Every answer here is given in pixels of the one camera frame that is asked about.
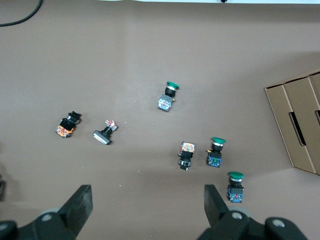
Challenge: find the black selector switch orange block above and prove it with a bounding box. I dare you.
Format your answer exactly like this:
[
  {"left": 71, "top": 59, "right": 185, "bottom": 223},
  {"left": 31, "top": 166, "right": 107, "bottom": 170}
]
[{"left": 54, "top": 110, "right": 83, "bottom": 139}]

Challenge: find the black beige switch block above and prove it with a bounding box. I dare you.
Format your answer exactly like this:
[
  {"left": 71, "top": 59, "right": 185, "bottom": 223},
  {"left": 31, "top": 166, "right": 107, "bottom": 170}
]
[{"left": 177, "top": 141, "right": 197, "bottom": 173}]

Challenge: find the black rectangular push button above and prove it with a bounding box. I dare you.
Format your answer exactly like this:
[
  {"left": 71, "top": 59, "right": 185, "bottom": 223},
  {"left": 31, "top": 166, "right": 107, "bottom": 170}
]
[{"left": 92, "top": 119, "right": 119, "bottom": 146}]

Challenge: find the black looped cable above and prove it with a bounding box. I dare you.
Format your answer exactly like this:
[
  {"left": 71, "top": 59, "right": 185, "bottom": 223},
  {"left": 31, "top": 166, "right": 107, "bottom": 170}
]
[{"left": 0, "top": 0, "right": 44, "bottom": 28}]

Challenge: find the green mushroom push button switch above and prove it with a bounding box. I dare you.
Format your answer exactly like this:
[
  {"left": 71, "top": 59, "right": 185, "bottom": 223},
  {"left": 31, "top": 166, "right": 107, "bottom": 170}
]
[
  {"left": 226, "top": 171, "right": 245, "bottom": 204},
  {"left": 205, "top": 136, "right": 227, "bottom": 168},
  {"left": 156, "top": 80, "right": 181, "bottom": 112}
]

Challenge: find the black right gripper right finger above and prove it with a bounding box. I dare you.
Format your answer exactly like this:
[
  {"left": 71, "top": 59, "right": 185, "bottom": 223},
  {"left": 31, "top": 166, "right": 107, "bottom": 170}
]
[{"left": 197, "top": 184, "right": 258, "bottom": 240}]

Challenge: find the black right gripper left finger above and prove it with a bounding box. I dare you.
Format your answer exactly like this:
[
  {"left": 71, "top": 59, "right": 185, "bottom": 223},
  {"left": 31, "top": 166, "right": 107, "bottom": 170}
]
[{"left": 22, "top": 184, "right": 93, "bottom": 240}]

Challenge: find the brown cardboard box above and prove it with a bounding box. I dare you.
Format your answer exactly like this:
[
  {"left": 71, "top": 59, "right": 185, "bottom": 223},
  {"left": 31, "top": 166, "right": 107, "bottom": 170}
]
[{"left": 264, "top": 70, "right": 320, "bottom": 176}]

